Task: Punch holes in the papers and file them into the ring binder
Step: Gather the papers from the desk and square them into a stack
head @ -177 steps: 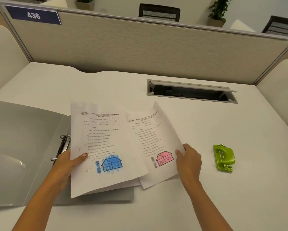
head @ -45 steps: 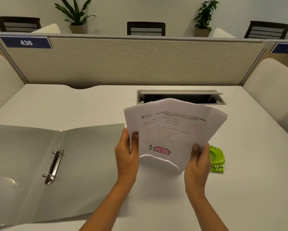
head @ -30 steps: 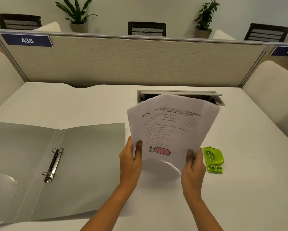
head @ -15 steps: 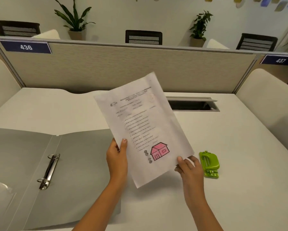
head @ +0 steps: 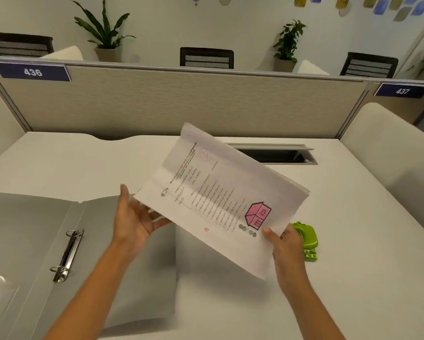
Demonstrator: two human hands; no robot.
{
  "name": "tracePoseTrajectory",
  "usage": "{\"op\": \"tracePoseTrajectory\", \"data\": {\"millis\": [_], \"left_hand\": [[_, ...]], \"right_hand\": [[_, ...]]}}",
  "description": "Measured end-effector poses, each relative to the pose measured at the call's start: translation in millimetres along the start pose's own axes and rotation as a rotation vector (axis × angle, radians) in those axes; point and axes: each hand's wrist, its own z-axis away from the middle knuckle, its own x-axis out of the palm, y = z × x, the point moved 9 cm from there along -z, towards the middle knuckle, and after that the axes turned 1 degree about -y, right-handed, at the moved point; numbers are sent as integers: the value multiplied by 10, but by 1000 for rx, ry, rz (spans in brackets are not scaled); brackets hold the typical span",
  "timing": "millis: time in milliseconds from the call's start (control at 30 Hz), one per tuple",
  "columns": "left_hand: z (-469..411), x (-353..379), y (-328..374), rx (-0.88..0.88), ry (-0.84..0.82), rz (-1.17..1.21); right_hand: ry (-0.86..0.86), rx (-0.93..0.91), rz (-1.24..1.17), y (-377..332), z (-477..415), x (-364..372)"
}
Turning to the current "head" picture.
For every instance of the brown partition panel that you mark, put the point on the brown partition panel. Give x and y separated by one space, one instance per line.
385 109

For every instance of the white paper pink house drawing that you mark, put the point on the white paper pink house drawing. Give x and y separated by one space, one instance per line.
233 166

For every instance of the person's right forearm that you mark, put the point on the person's right forearm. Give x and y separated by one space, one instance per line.
311 311

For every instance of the black mesh office chair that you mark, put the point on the black mesh office chair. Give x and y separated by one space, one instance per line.
369 66
20 45
206 59

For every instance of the beige fabric partition panel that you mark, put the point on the beige fabric partition panel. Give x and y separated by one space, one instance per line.
162 102

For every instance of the potted small-leaf plant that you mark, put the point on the potted small-leaf plant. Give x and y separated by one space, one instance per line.
284 65

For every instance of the blue desk number sign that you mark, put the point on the blue desk number sign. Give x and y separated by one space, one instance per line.
402 91
33 72

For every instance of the person's left forearm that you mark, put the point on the person's left forearm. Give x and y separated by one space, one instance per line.
88 297

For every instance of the green hole punch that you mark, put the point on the green hole punch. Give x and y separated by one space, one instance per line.
309 240

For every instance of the potted long-leaf plant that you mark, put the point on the potted long-leaf plant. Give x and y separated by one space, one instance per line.
107 54

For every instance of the person's left hand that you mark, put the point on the person's left hand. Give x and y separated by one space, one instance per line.
132 226

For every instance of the person's right hand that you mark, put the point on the person's right hand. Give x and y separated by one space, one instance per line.
290 254

